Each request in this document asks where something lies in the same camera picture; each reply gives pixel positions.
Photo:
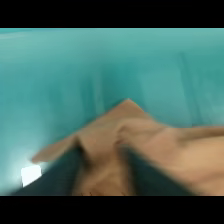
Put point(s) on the tan shirt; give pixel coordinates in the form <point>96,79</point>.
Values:
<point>140,133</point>

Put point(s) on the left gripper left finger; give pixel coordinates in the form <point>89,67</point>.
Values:
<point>55,176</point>

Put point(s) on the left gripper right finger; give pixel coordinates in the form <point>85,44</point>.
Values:
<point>151,178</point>

